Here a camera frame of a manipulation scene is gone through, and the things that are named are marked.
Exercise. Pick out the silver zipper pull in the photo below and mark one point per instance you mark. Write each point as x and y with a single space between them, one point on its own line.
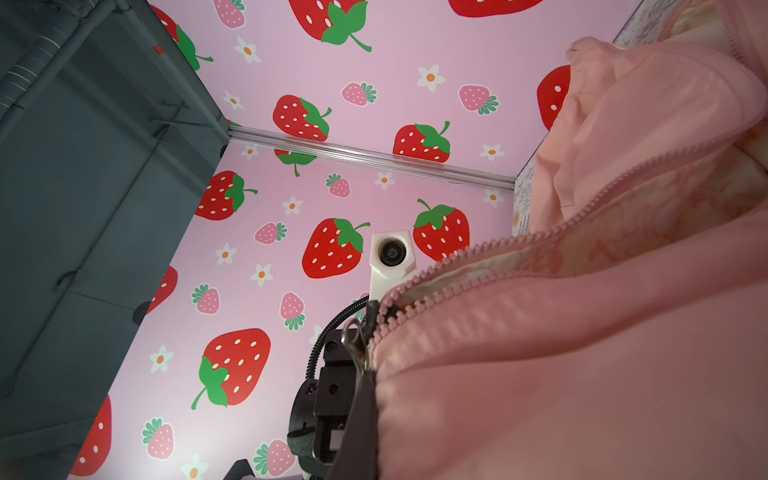
354 340

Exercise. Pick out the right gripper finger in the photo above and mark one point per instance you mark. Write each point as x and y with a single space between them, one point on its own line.
357 457

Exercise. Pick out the black wall knob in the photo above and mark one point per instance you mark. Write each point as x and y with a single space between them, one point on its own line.
140 312

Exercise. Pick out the left corner aluminium post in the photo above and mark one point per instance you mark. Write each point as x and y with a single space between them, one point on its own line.
374 159

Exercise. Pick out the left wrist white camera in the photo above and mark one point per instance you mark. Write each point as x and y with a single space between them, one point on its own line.
392 261

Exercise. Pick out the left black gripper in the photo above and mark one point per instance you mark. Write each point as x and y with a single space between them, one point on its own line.
314 431

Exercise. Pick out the pink hooded jacket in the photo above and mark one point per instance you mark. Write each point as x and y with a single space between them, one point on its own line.
625 337

